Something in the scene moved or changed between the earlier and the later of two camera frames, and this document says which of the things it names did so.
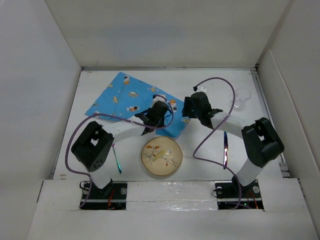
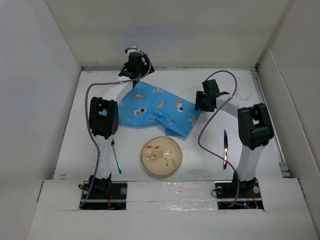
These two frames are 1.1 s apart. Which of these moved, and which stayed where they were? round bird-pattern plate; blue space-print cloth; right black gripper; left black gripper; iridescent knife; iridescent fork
Moved: right black gripper; left black gripper
Stayed: round bird-pattern plate; blue space-print cloth; iridescent fork; iridescent knife
